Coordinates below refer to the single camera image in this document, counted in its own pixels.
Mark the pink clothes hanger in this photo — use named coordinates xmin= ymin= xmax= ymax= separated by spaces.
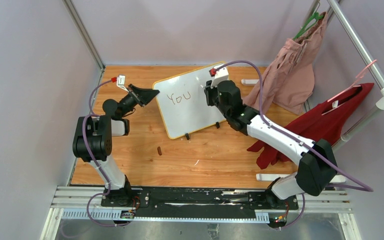
xmin=327 ymin=59 xmax=377 ymax=102

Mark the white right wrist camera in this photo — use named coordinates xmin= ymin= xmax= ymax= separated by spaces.
xmin=209 ymin=64 xmax=229 ymax=88

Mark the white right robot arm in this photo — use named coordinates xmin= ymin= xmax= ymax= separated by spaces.
xmin=203 ymin=80 xmax=337 ymax=209

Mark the yellow framed whiteboard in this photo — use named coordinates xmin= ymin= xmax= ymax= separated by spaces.
xmin=152 ymin=61 xmax=226 ymax=140

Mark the pink hanging garment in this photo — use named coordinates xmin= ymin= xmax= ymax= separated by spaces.
xmin=242 ymin=11 xmax=328 ymax=115

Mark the brown marker cap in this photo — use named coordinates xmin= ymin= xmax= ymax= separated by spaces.
xmin=157 ymin=146 xmax=162 ymax=156

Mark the red hanging garment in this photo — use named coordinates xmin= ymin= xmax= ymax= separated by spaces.
xmin=247 ymin=83 xmax=374 ymax=170

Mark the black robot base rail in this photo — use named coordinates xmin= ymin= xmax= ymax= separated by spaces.
xmin=47 ymin=185 xmax=354 ymax=229

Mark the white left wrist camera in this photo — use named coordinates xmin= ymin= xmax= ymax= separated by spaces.
xmin=116 ymin=74 xmax=129 ymax=92

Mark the green clothes hanger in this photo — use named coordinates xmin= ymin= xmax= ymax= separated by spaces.
xmin=292 ymin=11 xmax=325 ymax=40

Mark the metal clothes rack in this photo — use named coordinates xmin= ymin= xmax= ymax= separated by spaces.
xmin=257 ymin=0 xmax=384 ymax=192

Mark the aluminium corner frame post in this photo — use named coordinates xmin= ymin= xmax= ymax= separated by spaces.
xmin=62 ymin=0 xmax=105 ymax=73

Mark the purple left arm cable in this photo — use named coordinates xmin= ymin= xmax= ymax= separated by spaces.
xmin=59 ymin=76 xmax=132 ymax=239

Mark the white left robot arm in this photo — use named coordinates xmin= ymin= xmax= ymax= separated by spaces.
xmin=72 ymin=84 xmax=160 ymax=208

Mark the white whiteboard eraser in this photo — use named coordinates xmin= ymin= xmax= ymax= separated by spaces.
xmin=241 ymin=79 xmax=259 ymax=86

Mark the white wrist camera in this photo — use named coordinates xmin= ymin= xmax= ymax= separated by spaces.
xmin=116 ymin=74 xmax=129 ymax=92
xmin=209 ymin=64 xmax=229 ymax=88

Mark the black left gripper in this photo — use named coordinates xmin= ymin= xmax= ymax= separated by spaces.
xmin=118 ymin=85 xmax=159 ymax=119

